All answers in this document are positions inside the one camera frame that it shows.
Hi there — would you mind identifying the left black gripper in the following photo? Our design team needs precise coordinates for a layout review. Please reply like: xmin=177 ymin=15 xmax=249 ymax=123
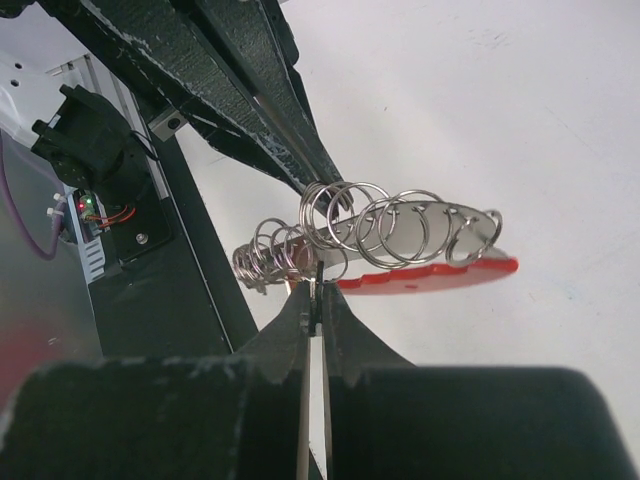
xmin=44 ymin=1 xmax=343 ymax=193

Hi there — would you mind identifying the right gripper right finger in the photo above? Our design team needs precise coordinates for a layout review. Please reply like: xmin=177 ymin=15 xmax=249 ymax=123
xmin=322 ymin=285 xmax=638 ymax=479

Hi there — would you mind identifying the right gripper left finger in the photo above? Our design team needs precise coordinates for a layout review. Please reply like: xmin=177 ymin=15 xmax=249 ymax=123
xmin=1 ymin=283 xmax=312 ymax=479

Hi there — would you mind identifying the black key tag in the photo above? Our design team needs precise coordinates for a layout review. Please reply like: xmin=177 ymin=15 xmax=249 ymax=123
xmin=310 ymin=260 xmax=324 ymax=337

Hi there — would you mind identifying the red handled key organizer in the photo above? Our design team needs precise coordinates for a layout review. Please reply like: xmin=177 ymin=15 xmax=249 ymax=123
xmin=231 ymin=181 xmax=519 ymax=295

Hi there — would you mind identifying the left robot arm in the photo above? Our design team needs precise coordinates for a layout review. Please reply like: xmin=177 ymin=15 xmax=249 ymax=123
xmin=30 ymin=1 xmax=341 ymax=206

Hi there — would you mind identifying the left white cable duct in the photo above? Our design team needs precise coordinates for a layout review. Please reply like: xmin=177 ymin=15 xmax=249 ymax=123
xmin=60 ymin=185 xmax=106 ymax=284

